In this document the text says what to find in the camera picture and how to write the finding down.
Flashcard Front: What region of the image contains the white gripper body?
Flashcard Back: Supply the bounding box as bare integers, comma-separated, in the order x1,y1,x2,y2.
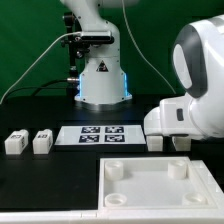
144,98,200,137

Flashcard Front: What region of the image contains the white square tabletop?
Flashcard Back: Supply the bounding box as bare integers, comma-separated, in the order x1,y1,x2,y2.
98,157,224,210

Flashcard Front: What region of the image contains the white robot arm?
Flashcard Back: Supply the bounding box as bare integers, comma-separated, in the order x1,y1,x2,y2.
60,0,224,139

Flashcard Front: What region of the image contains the white corner fence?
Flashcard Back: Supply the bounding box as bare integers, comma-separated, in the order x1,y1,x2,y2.
0,159,224,224

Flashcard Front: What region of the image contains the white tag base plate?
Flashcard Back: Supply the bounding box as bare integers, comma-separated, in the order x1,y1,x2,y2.
55,125,146,146

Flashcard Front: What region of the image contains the white cable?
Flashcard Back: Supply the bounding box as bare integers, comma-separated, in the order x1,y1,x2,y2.
0,0,177,105

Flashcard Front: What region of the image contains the black camera stand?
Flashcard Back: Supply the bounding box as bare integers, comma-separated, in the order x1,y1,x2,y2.
61,12,89,98

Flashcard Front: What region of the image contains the black cable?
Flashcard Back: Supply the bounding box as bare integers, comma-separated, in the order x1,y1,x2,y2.
2,78,81,101

